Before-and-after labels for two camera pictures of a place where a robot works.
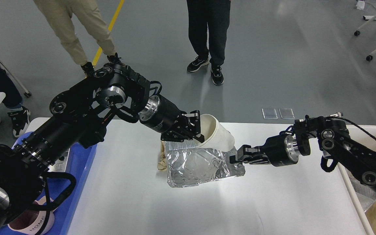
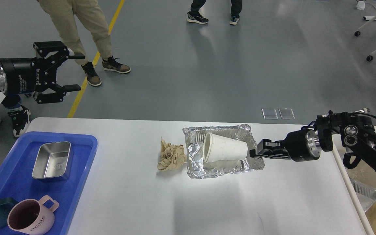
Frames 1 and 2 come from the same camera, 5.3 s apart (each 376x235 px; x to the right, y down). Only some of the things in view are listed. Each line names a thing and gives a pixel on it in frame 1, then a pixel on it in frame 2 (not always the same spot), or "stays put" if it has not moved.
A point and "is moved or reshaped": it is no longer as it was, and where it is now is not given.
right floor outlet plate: x=286 y=113 stays put
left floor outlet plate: x=269 y=113 stays put
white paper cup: x=216 y=136 is moved or reshaped
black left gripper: x=161 y=114 → x=22 y=75
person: x=215 y=13 → x=194 y=16
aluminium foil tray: x=187 y=164 is moved or reshaped
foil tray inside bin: x=367 y=195 stays put
